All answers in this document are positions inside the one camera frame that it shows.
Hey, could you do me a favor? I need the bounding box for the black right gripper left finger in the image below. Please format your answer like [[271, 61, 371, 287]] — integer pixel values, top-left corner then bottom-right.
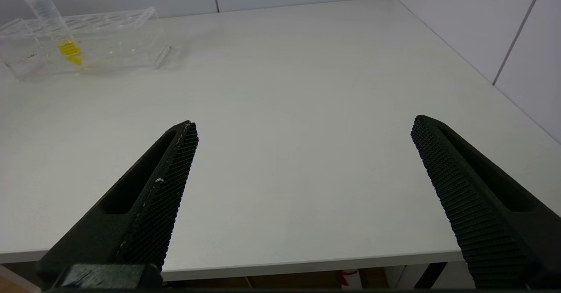
[[37, 120, 199, 290]]

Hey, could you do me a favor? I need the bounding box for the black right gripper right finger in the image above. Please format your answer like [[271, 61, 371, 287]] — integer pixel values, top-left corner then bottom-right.
[[410, 115, 561, 290]]

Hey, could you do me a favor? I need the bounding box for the white container with red mark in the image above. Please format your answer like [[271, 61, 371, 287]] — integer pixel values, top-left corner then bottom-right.
[[337, 269, 362, 289]]

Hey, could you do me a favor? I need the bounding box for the clear plastic test tube rack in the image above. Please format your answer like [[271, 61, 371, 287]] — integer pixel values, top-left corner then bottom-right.
[[0, 7, 172, 83]]

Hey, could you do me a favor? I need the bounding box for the test tube with yellow pigment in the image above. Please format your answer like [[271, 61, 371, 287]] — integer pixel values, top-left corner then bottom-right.
[[24, 0, 84, 67]]

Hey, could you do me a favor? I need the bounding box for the black slanted bar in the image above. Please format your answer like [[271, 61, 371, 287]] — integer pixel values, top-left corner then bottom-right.
[[413, 262, 448, 289]]

